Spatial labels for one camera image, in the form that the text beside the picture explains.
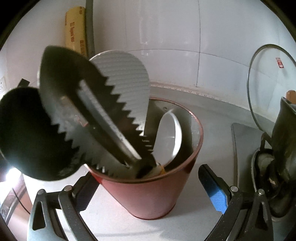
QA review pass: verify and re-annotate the grey vertical pipe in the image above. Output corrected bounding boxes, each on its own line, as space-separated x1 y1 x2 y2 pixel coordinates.
85 0 95 58

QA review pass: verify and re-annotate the glass pot lid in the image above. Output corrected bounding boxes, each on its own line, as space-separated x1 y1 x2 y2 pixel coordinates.
246 44 295 135

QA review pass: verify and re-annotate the white wall socket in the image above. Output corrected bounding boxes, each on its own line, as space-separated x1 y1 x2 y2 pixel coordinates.
0 77 6 93

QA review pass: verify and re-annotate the white rice paddle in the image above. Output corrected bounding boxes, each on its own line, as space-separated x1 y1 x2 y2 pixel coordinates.
90 50 150 136

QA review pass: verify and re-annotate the black plastic spoon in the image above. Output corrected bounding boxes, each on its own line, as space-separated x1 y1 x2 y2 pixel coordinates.
1 87 82 181

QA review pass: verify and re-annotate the red cylindrical tin canister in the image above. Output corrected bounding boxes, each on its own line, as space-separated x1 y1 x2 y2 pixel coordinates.
88 97 204 220

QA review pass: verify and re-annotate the stainless steel gas stove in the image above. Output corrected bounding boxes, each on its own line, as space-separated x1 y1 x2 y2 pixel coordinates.
231 123 295 240

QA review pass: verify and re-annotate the black clay pot with lid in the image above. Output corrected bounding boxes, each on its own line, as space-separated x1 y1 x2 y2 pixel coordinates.
254 97 295 218

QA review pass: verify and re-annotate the white ceramic soup spoon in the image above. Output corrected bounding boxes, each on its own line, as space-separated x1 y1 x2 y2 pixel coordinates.
152 111 182 167

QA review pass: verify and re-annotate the yellow cling film roll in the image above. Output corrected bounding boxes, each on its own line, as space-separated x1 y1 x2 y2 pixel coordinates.
65 6 87 57

